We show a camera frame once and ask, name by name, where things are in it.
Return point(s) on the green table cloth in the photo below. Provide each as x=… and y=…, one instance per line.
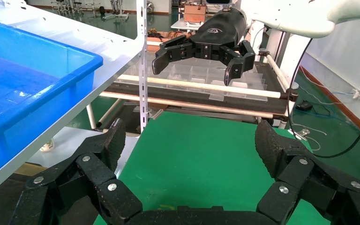
x=198, y=155

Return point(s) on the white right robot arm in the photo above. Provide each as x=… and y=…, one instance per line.
x=291, y=18

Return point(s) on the white wall socket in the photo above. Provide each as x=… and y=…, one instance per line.
x=357, y=93

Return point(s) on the short cream rack pipe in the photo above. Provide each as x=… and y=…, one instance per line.
x=277, y=71

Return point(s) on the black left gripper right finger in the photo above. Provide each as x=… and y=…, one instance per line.
x=291, y=167

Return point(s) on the white rack leg pipe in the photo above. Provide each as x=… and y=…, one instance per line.
x=90, y=116

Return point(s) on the blue plastic tray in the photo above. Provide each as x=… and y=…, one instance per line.
x=27, y=102

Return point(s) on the background cardboard box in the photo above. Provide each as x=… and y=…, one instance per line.
x=195, y=14

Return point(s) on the cream rack leg pipe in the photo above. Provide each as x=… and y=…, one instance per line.
x=108, y=111

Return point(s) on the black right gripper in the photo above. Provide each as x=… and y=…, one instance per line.
x=220, y=31

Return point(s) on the silver binder clip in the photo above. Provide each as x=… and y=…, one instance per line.
x=153, y=113
x=301, y=133

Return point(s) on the white perforated shelf post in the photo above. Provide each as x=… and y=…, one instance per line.
x=142, y=77

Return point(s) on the clear plastic organizer box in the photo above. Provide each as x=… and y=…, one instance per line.
x=198, y=73

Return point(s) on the white metal shelf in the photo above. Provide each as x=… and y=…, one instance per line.
x=74, y=34

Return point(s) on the black power adapter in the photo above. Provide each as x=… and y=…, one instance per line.
x=304, y=106

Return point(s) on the long cream rack pipe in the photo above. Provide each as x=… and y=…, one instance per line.
x=198, y=85
x=186, y=104

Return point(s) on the black rack mat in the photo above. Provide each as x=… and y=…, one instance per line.
x=245, y=104

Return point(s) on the white robot torso column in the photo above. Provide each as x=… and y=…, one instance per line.
x=279, y=43

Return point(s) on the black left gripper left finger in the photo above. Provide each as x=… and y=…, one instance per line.
x=96, y=174

